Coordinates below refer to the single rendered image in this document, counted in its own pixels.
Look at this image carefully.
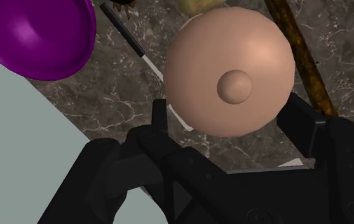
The purple bowl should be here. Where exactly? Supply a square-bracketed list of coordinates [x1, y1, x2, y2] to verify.
[0, 0, 97, 81]

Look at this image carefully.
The black handled knife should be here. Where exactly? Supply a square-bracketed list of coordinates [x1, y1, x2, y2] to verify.
[99, 2, 194, 132]

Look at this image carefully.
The brown wooden stick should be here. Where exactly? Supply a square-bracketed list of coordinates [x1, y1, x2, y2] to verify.
[263, 0, 339, 118]

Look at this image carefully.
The dark brown clawed figure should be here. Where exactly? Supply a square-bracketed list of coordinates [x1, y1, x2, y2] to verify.
[112, 0, 137, 20]

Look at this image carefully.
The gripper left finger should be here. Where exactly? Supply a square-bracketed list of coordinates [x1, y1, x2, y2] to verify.
[37, 99, 227, 224]

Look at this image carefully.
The yellow-green round object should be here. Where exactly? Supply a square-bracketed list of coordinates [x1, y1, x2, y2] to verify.
[178, 0, 226, 18]

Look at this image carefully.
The beige round knobbed lid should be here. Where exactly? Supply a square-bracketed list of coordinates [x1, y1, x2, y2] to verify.
[163, 6, 296, 138]

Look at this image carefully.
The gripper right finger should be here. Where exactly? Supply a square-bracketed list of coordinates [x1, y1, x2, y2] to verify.
[276, 92, 354, 224]

